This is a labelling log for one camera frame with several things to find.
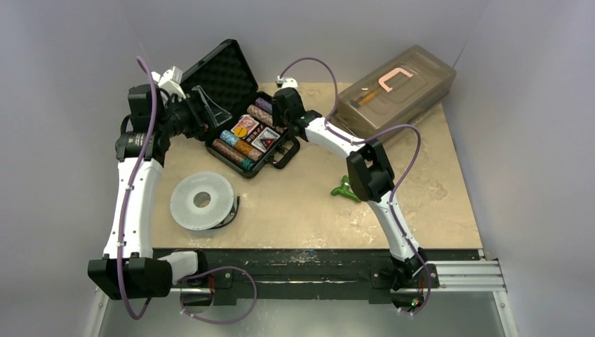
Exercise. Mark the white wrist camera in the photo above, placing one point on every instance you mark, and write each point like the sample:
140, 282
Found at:
170, 81
286, 82

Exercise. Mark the yellow big blind button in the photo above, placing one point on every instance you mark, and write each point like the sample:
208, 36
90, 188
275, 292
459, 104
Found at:
240, 131

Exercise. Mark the brown green chip row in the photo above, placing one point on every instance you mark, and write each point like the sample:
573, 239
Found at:
233, 155

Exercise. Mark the blue orange chip row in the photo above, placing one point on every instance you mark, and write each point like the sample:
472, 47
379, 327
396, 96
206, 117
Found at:
240, 145

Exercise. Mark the white perforated cable spool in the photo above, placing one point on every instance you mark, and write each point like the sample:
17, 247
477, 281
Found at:
204, 201

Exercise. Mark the green plastic faucet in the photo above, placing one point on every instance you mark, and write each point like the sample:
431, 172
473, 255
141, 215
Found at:
344, 190

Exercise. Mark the translucent plastic storage box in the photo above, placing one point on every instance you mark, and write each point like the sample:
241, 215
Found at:
406, 104

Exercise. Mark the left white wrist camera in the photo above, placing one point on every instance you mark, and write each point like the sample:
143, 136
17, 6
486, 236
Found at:
170, 81

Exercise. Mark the triangular all-in button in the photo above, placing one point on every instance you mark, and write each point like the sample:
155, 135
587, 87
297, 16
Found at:
264, 140

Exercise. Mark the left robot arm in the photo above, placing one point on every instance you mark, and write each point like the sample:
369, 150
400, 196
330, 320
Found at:
127, 268

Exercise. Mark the black poker set case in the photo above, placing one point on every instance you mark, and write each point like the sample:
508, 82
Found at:
227, 78

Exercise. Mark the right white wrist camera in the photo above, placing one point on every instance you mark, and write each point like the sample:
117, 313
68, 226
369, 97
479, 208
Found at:
286, 82

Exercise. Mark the pink brown chip row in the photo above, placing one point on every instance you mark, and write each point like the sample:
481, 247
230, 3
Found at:
264, 117

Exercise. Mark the purple green chip row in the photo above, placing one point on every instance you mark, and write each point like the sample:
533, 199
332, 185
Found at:
264, 105

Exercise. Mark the pink c-clamp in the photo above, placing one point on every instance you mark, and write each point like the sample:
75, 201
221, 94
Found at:
383, 81

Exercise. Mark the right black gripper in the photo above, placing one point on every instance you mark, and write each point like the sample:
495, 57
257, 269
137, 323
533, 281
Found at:
283, 114

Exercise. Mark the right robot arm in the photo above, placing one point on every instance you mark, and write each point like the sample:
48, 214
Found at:
371, 177

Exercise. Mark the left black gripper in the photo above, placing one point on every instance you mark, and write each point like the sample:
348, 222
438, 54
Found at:
198, 123

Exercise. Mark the hammer inside box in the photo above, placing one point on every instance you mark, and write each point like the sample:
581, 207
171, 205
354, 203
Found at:
365, 98

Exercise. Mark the black table front rail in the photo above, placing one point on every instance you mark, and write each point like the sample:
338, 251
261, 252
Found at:
316, 274

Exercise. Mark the red playing card deck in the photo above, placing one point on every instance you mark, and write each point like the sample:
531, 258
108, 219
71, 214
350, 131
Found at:
249, 122

